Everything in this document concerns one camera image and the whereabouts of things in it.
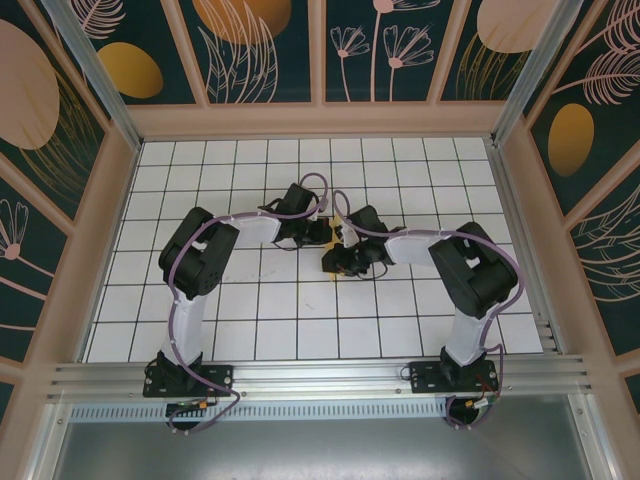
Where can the yellow cloth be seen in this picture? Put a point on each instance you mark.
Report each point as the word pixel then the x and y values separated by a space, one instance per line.
pixel 329 245

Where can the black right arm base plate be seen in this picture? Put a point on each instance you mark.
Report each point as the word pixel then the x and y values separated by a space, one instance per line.
pixel 425 377

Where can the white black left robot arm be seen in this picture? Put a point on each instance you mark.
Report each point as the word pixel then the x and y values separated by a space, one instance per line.
pixel 197 260

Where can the aluminium mounting rail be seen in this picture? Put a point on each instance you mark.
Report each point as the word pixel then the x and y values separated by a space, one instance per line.
pixel 325 375

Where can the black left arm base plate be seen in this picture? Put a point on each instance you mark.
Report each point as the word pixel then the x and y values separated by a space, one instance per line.
pixel 220 380

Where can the aluminium side rail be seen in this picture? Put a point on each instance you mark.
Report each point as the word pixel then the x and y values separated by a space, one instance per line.
pixel 526 250

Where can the grey metal sheet panel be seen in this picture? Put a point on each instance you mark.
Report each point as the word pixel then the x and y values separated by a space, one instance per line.
pixel 325 450

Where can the white grid mat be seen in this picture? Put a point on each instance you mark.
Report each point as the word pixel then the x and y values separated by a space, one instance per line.
pixel 300 330

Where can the aluminium frame post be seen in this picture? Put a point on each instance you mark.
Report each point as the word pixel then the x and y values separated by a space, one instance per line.
pixel 91 65
pixel 539 65

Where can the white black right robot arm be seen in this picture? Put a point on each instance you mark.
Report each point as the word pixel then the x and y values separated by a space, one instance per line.
pixel 475 275

